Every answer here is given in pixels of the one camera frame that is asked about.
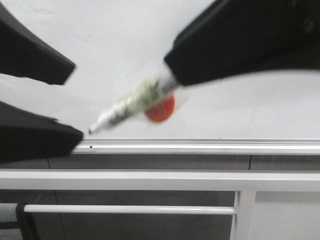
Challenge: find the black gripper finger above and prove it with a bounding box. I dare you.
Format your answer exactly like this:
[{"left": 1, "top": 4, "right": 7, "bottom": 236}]
[
  {"left": 0, "top": 102, "right": 84, "bottom": 163},
  {"left": 0, "top": 5, "right": 76, "bottom": 85}
]

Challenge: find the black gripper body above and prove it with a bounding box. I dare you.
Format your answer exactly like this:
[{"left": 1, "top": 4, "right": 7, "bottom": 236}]
[{"left": 164, "top": 0, "right": 320, "bottom": 86}]

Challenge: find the white whiteboard marker pen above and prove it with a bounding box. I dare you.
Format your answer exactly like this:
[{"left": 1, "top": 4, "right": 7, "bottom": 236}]
[{"left": 88, "top": 71, "right": 181, "bottom": 135}]

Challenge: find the red round magnet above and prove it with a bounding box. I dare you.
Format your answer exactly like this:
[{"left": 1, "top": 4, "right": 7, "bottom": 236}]
[{"left": 144, "top": 95, "right": 176, "bottom": 123}]

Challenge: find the whiteboard with aluminium tray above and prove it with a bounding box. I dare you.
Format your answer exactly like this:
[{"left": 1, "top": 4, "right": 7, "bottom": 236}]
[{"left": 0, "top": 0, "right": 320, "bottom": 154}]

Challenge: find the white horizontal rod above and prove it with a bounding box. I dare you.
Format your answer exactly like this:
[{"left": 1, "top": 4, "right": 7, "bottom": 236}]
[{"left": 24, "top": 204, "right": 237, "bottom": 215}]

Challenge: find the black strap on rod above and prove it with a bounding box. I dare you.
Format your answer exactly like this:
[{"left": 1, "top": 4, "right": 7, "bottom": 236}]
[{"left": 14, "top": 203, "right": 41, "bottom": 240}]

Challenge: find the white metal stand frame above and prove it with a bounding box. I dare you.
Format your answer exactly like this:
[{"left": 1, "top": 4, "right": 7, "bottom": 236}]
[{"left": 0, "top": 169, "right": 320, "bottom": 240}]

